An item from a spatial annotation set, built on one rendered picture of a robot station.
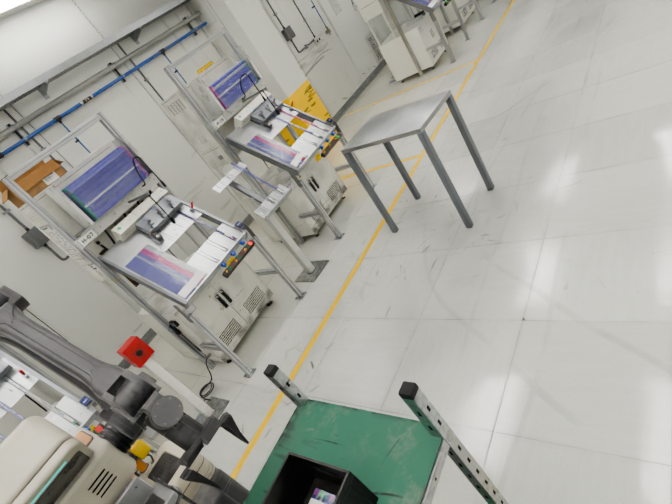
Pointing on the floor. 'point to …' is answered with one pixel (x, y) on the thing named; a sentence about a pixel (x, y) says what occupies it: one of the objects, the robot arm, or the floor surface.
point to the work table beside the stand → (391, 129)
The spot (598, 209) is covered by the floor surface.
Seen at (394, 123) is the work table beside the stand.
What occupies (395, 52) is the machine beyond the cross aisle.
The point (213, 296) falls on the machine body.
